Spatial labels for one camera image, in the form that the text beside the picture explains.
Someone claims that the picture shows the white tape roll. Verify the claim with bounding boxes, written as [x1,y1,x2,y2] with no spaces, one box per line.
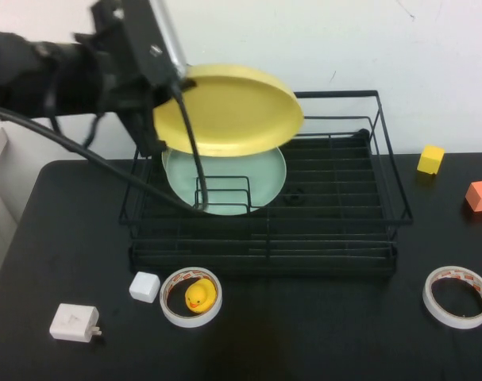
[159,267,224,329]
[422,265,482,330]

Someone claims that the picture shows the yellow rubber duck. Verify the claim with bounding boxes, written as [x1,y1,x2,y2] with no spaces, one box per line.
[184,277,218,314]

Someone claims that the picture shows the white cube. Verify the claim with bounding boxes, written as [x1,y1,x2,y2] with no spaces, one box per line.
[128,271,161,305]

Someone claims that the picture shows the mint green plate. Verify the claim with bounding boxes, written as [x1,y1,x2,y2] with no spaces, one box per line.
[163,145,287,217]

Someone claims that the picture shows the black wire dish rack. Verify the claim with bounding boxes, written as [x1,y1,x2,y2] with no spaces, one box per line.
[119,90,415,279]

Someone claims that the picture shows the white power adapter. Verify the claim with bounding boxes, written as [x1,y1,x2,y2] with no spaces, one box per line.
[48,302,104,341]

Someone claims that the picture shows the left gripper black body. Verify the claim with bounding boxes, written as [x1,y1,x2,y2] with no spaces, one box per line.
[74,0,179,116]

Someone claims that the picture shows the yellow plate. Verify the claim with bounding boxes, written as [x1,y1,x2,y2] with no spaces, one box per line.
[152,63,305,159]

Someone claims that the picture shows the black camera cable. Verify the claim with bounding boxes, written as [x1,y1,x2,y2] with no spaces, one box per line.
[0,79,210,214]

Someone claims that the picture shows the orange cube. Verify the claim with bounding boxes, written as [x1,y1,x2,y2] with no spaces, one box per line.
[465,180,482,214]

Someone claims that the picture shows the yellow cube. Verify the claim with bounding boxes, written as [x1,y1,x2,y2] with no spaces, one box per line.
[417,144,446,175]

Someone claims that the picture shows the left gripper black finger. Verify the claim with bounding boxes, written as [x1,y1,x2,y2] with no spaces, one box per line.
[152,77,198,107]
[123,107,167,159]

